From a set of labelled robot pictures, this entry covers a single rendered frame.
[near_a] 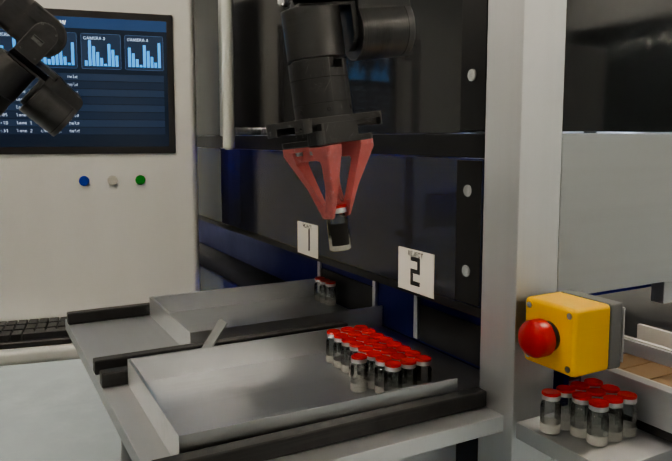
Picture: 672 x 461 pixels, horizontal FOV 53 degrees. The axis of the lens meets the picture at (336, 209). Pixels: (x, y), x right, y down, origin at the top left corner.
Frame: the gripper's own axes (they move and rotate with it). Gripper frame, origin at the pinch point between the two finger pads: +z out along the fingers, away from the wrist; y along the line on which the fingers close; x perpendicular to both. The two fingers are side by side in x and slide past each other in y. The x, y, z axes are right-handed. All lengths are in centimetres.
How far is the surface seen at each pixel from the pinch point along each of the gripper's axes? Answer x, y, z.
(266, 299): 58, 31, 24
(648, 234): -13.2, 41.2, 10.7
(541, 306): -11.4, 17.3, 13.7
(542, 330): -13.1, 14.3, 15.2
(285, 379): 21.4, 6.4, 24.4
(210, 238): 123, 60, 20
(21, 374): 312, 53, 96
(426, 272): 9.0, 23.1, 12.9
